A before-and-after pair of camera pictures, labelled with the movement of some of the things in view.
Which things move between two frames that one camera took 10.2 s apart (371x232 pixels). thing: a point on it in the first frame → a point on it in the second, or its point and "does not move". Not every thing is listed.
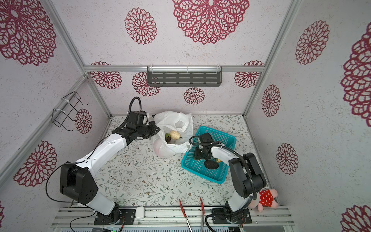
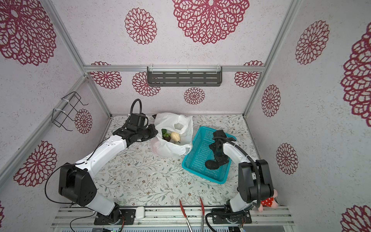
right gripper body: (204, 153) → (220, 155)
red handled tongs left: (185, 215) does not move
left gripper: (155, 128) does not move
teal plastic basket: (201, 160) does not move
